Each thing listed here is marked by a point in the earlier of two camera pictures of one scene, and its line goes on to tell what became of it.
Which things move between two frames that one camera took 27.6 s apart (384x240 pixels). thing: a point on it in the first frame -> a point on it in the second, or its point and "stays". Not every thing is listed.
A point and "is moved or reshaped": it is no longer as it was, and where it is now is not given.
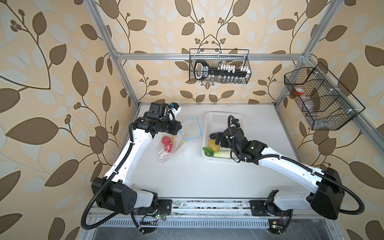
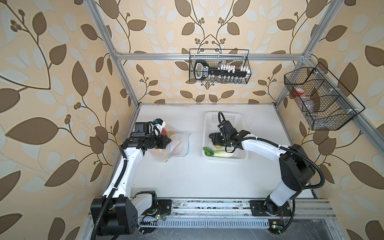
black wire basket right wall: x=324 y=102 stays
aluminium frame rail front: x=224 y=207 stays
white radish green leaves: x=209 y=152 stays
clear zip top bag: x=169 y=143 is moved or reshaped
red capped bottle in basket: x=299 y=91 stays
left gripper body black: x=166 y=125 -> x=154 y=142
